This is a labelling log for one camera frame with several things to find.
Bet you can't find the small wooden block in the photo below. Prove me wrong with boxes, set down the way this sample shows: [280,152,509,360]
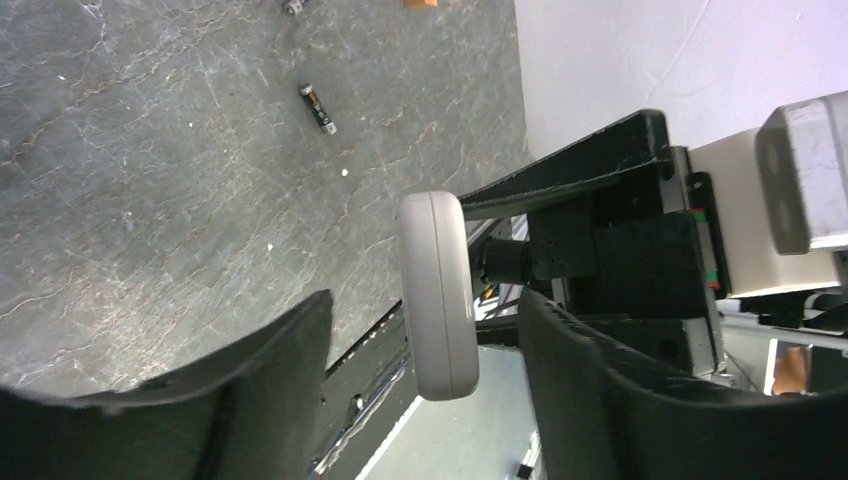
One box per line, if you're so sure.
[403,0,439,10]

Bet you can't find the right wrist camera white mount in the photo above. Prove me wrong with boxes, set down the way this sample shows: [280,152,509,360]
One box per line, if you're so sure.
[690,92,847,298]

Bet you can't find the black aaa battery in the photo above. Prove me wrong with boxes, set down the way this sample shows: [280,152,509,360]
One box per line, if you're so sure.
[299,84,337,135]
[283,0,309,16]

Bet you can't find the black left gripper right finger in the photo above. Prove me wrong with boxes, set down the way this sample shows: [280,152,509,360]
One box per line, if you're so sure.
[518,291,847,479]

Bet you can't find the white remote control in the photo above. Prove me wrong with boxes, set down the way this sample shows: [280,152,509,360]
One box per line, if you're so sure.
[396,191,480,401]

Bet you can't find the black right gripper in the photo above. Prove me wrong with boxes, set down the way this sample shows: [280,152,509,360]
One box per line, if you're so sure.
[460,109,727,378]

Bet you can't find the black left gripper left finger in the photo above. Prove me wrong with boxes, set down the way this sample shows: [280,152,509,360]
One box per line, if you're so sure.
[1,290,333,479]

